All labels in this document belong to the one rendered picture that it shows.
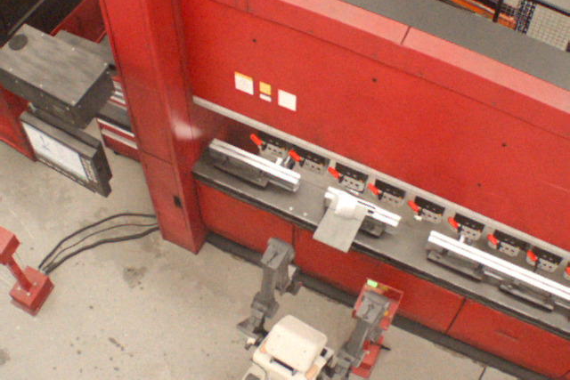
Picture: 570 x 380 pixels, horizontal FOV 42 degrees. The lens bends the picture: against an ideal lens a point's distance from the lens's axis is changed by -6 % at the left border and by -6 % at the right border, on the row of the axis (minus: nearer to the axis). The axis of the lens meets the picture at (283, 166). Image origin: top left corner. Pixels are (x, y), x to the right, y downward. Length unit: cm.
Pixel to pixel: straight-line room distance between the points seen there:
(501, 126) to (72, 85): 170
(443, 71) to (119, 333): 273
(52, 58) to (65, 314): 202
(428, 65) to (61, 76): 148
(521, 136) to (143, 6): 152
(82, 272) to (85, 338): 44
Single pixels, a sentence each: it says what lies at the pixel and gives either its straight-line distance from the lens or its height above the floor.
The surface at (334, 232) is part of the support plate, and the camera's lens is 385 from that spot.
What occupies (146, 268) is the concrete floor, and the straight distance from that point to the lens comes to 492.
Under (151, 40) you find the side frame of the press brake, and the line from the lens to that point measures 321.
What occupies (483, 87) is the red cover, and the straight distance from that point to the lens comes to 284.
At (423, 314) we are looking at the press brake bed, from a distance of 441.
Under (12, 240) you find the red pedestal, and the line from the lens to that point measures 430.
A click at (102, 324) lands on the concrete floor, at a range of 482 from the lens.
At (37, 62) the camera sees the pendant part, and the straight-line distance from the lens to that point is 336.
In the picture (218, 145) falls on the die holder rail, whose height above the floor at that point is 97.
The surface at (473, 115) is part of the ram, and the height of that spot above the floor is 205.
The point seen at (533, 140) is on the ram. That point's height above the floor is 205.
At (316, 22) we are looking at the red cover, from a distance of 294.
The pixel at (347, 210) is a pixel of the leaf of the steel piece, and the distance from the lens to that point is 391.
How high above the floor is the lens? 443
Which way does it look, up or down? 59 degrees down
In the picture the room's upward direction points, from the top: 1 degrees clockwise
